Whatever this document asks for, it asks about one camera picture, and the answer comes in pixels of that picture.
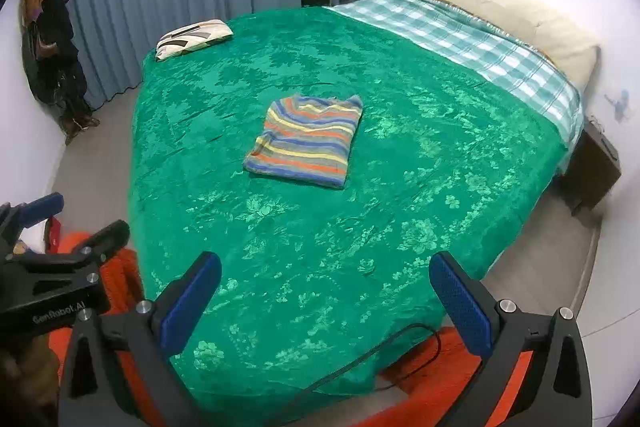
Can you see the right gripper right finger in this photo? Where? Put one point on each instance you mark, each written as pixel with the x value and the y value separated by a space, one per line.
pixel 555 389

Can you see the teal checked bed sheet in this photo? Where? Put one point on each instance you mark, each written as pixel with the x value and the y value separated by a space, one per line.
pixel 500 58

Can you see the orange fuzzy blanket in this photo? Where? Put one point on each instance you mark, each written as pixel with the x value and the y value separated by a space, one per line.
pixel 431 391

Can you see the green floral bedspread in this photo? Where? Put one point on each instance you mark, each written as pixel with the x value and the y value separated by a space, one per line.
pixel 322 288

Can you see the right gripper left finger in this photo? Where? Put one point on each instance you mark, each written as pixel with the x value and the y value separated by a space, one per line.
pixel 95 390

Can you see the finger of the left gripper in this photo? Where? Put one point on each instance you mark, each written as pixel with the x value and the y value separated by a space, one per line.
pixel 15 219
pixel 104 244

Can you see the striped knit sweater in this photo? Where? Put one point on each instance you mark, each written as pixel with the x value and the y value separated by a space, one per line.
pixel 306 139

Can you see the cream long pillow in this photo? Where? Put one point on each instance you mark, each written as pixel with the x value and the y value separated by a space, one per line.
pixel 570 49

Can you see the dark wooden nightstand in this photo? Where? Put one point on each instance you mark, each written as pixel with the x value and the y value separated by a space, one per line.
pixel 593 170

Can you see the hanging dark clothes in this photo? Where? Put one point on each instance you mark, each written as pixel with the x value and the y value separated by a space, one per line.
pixel 52 67

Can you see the small patterned pillow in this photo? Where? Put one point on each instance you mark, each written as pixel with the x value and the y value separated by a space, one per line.
pixel 191 38

